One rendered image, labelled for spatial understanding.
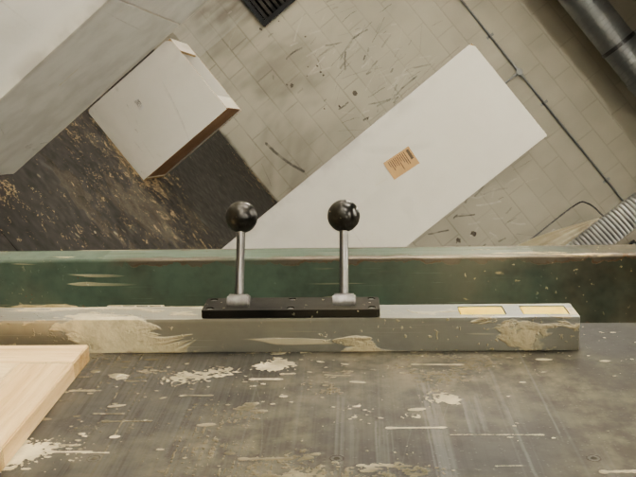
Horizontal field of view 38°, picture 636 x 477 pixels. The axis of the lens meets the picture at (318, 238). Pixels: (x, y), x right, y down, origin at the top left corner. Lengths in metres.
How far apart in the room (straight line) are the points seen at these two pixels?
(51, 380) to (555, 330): 0.54
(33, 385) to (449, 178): 3.78
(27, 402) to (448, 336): 0.45
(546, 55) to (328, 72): 2.07
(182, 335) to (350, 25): 8.11
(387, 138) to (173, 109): 1.86
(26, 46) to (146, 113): 2.69
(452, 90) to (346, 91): 4.50
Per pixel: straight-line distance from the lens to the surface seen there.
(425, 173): 4.58
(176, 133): 5.98
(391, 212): 4.60
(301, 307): 1.03
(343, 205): 1.06
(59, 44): 3.38
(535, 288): 1.29
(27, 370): 0.99
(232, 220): 1.06
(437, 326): 1.03
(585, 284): 1.30
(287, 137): 9.09
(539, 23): 9.08
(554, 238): 6.76
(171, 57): 6.01
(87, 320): 1.07
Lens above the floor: 1.65
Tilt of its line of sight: 10 degrees down
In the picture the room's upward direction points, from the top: 51 degrees clockwise
